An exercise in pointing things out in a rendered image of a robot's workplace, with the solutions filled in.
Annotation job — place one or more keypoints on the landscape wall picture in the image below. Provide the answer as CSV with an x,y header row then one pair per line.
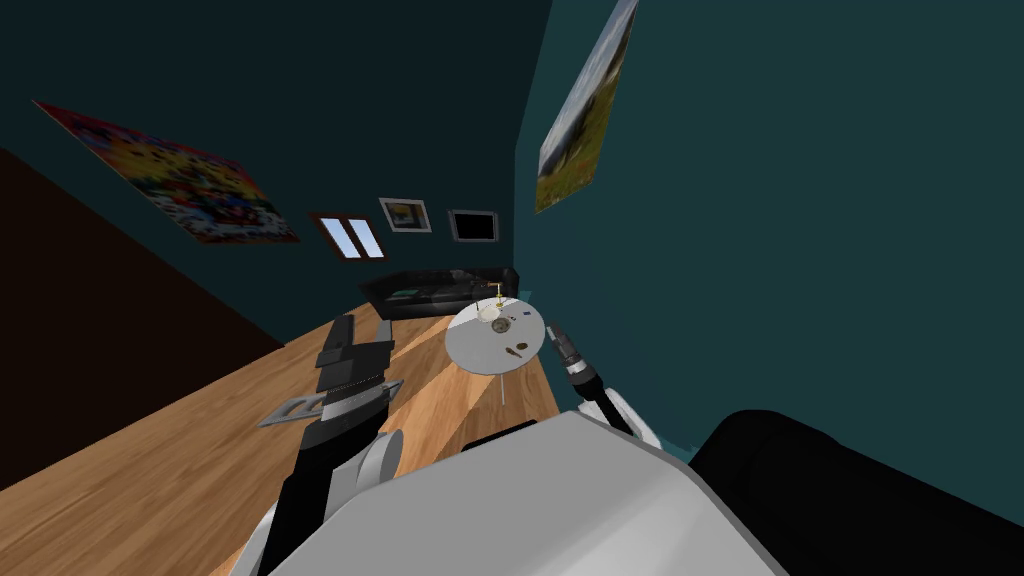
x,y
580,120

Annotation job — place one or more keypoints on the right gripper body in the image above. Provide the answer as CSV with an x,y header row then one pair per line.
x,y
562,344

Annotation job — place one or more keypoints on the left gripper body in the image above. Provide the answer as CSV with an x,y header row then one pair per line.
x,y
352,368

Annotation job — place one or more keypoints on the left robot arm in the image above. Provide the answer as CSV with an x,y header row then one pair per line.
x,y
320,472

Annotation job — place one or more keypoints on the colourful abstract wall picture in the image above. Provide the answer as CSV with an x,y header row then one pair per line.
x,y
184,176

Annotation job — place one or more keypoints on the round white table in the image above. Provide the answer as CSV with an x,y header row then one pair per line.
x,y
488,344

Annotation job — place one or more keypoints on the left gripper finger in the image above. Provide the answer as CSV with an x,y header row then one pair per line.
x,y
384,332
341,332

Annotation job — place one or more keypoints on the brown framed window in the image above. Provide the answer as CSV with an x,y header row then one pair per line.
x,y
350,237

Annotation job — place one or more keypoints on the small yellow framed picture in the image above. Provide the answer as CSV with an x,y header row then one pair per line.
x,y
406,215

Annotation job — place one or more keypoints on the black framed picture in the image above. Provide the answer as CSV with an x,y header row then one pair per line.
x,y
474,226

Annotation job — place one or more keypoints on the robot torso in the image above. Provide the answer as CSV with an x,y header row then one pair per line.
x,y
544,512

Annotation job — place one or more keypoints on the black sofa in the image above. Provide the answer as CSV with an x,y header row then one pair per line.
x,y
432,292

